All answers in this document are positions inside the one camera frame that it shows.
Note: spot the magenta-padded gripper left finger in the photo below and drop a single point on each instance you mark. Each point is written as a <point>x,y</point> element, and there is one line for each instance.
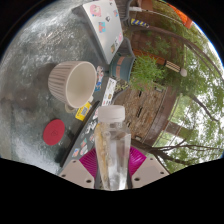
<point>78,173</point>

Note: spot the beige ribbed mug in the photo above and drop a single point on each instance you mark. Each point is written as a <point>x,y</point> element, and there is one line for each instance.
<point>78,83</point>

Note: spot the black laptop with stickers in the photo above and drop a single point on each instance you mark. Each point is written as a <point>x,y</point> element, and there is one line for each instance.
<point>75,140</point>

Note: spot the forked dark-trunk tree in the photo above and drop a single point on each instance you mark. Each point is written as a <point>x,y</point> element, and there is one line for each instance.
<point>160,153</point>

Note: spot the colourful picture card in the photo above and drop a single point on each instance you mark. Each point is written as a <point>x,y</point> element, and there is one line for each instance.
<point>99,78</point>

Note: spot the clear plastic bottle white cap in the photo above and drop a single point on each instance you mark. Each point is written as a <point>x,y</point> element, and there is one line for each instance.
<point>115,146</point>

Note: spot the globe lamp post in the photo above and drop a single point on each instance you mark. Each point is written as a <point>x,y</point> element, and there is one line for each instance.
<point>171,65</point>

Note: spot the flat round red coaster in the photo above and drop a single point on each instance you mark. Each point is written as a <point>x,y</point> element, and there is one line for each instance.
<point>54,132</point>

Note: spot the blue yellow striped cone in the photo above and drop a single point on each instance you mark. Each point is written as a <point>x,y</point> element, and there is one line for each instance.
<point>139,22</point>

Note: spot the white printed sheet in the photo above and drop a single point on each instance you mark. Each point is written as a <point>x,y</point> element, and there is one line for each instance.
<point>109,90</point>

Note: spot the leaning slender tree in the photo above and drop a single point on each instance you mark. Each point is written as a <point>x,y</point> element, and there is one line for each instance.
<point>186,43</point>

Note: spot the yellow square card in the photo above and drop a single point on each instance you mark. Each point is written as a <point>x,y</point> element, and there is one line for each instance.
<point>83,111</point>

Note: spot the green plant in teal pot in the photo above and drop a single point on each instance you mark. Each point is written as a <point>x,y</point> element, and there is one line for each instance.
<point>121,68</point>

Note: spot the silver laptop with stickers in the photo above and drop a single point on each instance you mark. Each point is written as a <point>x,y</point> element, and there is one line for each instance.
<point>105,30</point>

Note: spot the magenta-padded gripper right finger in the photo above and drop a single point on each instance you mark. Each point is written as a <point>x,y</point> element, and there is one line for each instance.
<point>150,171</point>

